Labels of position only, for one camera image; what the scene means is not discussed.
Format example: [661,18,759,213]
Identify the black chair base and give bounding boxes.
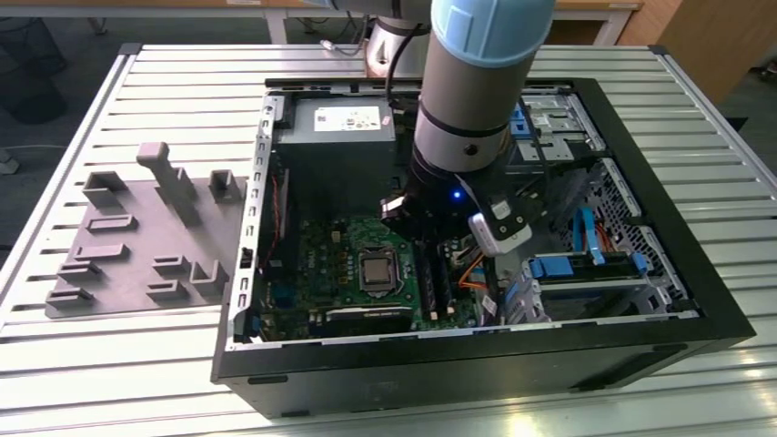
[749,56,777,86]

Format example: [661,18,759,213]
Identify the silver disk bay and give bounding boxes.
[503,277,669,324]

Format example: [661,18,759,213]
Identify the black PC case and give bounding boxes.
[210,76,759,420]

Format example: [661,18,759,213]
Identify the silver metal drive cage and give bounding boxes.
[507,88,608,192]

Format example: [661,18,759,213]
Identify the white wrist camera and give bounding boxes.
[467,199,535,257]

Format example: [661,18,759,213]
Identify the wooden cabinet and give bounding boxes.
[619,0,777,108]

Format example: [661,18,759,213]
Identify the grey power supply unit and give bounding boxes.
[271,96,400,218]

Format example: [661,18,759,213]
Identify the blue flat wire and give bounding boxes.
[573,207,608,266]

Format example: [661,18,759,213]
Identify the CPU socket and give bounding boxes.
[355,245,406,297]

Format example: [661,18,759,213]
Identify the hard disk in blue carrier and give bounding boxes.
[525,252,648,282]

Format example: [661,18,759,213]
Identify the grey parts rack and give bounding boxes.
[46,140,251,320]

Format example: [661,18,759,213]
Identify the green motherboard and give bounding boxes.
[260,213,481,340]

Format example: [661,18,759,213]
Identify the black graphics card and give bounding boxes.
[308,307,415,338]

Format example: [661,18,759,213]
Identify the red wire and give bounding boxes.
[271,172,288,249]

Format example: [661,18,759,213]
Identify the grey cable with plug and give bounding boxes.
[320,38,370,58]

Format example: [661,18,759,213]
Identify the silver CPU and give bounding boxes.
[362,259,396,281]

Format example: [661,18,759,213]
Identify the orange wire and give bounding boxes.
[458,261,487,290]

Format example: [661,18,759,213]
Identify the wooden desk with white frame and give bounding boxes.
[0,0,647,46]

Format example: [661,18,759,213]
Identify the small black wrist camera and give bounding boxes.
[379,197,407,225]

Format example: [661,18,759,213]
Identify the black mesh bin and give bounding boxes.
[0,15,70,125]

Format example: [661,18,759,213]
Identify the blue drive carrier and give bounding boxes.
[512,102,537,140]

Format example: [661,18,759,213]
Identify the black cable bundle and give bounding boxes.
[515,158,603,215]

